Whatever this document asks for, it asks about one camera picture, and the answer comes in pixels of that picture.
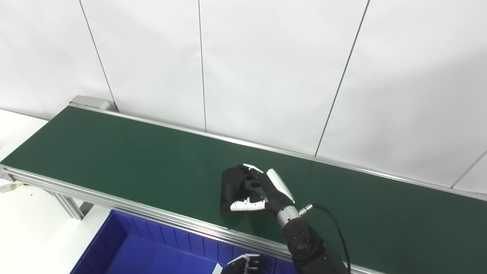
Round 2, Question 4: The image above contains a black cylinder block part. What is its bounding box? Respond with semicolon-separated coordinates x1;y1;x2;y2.
220;167;267;213

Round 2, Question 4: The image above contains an aluminium conveyor support leg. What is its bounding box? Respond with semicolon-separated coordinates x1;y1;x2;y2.
49;190;94;220

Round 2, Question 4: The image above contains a large blue plastic bin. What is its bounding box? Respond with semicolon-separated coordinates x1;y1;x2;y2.
70;209;293;274

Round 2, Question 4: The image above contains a black wrist cable silver plug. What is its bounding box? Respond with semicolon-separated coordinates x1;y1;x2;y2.
299;204;352;272

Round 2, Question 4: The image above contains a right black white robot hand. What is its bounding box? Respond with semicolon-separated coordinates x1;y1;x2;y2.
230;164;297;214

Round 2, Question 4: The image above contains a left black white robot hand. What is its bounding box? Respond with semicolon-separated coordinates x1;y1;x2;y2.
221;254;269;274

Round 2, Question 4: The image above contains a green conveyor belt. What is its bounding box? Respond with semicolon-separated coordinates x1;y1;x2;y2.
0;95;487;274

